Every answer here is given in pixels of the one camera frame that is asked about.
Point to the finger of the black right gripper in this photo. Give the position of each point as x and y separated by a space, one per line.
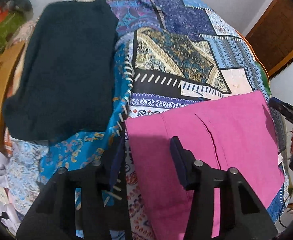
284 108

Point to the brown wooden wardrobe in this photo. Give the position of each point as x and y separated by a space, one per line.
272 37

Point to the pink pants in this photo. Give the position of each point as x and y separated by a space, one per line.
237 131

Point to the dark teal folded garment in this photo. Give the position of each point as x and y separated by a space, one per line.
67 81

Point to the blue patchwork bedspread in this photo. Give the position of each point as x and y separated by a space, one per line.
169 54

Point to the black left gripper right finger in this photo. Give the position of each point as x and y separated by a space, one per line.
242 214

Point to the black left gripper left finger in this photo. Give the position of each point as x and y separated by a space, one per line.
77 195

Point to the white crumpled papers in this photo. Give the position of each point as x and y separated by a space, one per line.
9 217

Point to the green orange blanket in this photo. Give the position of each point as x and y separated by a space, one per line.
264 73

